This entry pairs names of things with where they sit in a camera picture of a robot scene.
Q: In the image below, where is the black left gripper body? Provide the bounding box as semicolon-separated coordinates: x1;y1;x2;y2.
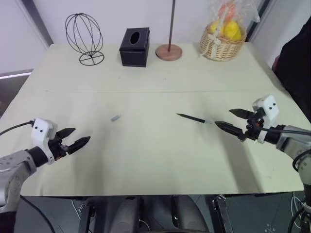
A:
48;135;70;161

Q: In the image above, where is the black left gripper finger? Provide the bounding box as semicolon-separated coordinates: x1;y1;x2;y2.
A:
67;136;91;155
55;128;76;142

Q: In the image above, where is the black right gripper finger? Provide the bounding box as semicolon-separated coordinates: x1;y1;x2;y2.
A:
214;120;246;141
229;108;255;119

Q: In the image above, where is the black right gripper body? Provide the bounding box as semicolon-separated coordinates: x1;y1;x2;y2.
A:
242;107;266;142

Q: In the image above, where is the black pen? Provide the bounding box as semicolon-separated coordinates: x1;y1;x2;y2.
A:
176;113;215;126

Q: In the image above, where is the wicker fruit basket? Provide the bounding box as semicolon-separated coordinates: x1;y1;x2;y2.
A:
199;24;246;61

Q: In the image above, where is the dark garment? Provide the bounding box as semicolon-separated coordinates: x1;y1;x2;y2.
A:
276;21;311;122

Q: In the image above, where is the yellow fruit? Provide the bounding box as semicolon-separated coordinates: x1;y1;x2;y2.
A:
209;19;243;40

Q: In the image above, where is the dark rounded robot leg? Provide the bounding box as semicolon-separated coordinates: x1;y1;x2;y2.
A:
171;195;207;233
114;197;144;233

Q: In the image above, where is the clear plastic wrap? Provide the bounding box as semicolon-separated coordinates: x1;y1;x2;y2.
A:
208;0;260;37

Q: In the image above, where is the wooden round base pole stand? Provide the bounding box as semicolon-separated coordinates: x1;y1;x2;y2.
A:
155;0;183;60

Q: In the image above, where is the black tissue box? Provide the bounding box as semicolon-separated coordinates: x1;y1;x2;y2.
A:
119;27;150;67

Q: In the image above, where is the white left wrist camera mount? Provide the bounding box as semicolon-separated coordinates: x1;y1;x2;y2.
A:
32;118;58;165

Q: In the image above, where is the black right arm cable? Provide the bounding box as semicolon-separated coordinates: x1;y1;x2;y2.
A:
261;127;311;135

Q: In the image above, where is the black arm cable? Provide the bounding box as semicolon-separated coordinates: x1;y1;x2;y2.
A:
0;121;35;135
261;127;311;135

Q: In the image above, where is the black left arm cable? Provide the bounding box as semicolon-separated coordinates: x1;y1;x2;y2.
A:
0;121;35;135

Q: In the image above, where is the black table leg bracket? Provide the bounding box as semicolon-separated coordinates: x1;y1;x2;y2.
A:
77;197;96;233
210;194;232;233

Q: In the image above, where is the black wire head stand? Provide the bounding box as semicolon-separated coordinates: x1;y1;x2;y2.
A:
65;13;105;66

